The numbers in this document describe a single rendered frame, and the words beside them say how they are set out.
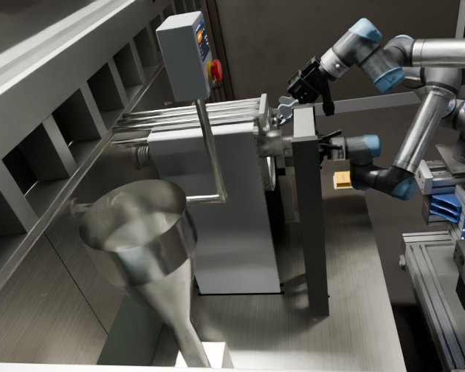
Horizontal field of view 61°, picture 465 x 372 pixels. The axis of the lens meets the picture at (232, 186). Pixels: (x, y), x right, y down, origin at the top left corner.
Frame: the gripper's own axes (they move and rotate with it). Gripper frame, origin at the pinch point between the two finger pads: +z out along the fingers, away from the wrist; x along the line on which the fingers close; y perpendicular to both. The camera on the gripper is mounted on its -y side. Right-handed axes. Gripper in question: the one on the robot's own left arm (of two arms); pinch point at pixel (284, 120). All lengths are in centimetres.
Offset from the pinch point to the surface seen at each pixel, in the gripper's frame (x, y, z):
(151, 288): 80, 24, -3
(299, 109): 31.5, 10.3, -16.2
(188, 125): 32.9, 26.1, 2.9
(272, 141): 29.5, 8.4, -5.6
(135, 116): 27.3, 36.3, 13.3
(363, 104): -250, -129, 32
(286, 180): 7.2, -12.8, 12.0
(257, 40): -249, -13, 55
